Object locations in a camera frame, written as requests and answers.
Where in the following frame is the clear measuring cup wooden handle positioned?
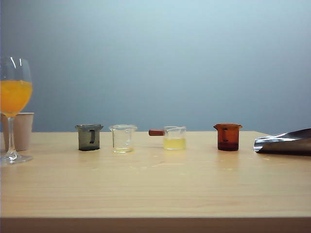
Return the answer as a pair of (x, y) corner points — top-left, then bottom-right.
(148, 125), (187, 150)

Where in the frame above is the amber measuring cup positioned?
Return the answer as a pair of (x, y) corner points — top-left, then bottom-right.
(213, 123), (243, 151)

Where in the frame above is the clear glass measuring cup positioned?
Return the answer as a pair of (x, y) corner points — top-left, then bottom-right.
(108, 124), (138, 154)

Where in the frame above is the beige paper cup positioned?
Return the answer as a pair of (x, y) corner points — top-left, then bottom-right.
(1, 112), (35, 151)

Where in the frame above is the wine glass with orange juice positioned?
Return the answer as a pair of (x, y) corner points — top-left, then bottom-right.
(0, 56), (34, 165)

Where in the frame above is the silver foil bag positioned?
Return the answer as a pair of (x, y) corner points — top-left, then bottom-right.
(253, 128), (311, 156)

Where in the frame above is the smoky grey measuring cup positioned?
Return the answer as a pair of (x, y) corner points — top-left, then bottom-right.
(74, 124), (104, 151)

